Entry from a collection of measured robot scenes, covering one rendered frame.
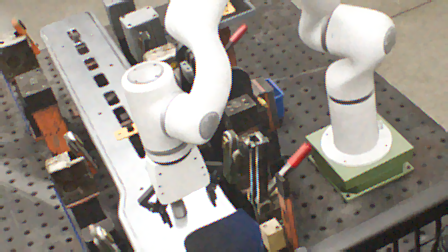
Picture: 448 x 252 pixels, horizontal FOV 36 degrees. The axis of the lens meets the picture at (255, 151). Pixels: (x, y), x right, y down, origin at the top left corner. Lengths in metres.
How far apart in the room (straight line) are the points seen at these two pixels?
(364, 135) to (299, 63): 0.64
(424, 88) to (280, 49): 1.10
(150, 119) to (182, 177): 0.16
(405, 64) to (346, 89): 1.86
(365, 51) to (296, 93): 0.68
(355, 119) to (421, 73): 1.74
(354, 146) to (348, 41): 0.34
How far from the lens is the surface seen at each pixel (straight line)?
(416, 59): 3.58
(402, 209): 0.66
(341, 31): 1.60
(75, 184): 1.69
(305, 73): 2.32
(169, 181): 1.22
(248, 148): 1.28
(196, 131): 1.07
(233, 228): 1.00
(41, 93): 1.97
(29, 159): 2.30
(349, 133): 1.79
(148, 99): 1.10
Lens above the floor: 2.03
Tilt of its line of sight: 41 degrees down
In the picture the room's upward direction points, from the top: 12 degrees counter-clockwise
